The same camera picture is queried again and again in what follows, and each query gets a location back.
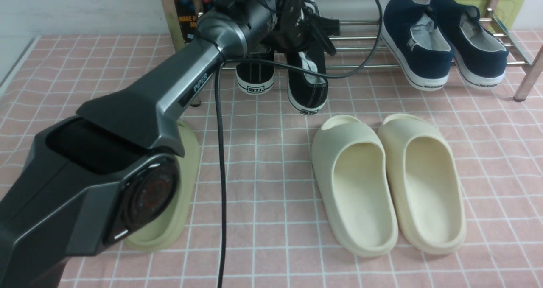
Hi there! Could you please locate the pink grid tablecloth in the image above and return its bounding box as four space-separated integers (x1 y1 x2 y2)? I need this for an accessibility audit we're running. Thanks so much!
0 34 542 288

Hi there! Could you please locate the silver metal shoe rack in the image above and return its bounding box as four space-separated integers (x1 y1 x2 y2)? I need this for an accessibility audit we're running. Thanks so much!
157 0 543 107

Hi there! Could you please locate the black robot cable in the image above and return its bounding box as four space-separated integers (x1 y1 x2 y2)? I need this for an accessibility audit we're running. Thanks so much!
214 0 383 288

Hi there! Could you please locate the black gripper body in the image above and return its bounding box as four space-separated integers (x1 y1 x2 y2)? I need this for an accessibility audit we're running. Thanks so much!
227 0 341 57

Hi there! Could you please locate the dark book with orange text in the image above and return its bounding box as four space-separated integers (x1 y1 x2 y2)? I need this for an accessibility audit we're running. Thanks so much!
175 0 216 43

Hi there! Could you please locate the right green foam slipper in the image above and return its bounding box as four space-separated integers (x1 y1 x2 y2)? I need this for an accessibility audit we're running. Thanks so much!
125 120 201 252

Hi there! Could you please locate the right navy slip-on shoe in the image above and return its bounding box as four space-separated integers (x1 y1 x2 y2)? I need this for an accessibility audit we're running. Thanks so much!
428 0 509 89

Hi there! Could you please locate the right cream foam slipper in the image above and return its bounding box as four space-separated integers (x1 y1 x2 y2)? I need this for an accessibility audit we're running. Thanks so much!
378 113 467 255

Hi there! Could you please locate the left cream foam slipper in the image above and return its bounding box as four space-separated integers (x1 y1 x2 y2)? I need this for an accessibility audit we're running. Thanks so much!
311 115 399 257

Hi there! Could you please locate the left navy slip-on shoe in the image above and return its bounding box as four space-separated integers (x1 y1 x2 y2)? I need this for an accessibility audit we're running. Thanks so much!
381 0 454 91

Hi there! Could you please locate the yellow box behind rack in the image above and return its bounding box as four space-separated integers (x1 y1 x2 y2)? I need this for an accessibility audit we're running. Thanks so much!
455 0 525 30

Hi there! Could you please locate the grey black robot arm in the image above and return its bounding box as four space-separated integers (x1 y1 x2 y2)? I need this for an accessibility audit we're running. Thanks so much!
0 0 324 288

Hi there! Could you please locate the navy slip-on shoe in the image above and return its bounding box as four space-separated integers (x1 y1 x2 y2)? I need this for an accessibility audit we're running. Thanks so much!
381 0 454 91
428 0 509 89

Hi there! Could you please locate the cream foam slipper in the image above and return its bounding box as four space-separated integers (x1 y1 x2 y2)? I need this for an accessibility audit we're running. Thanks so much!
311 115 399 257
378 113 467 255

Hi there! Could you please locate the black canvas sneaker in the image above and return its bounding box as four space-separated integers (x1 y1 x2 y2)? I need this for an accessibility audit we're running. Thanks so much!
236 46 275 95
286 0 329 115

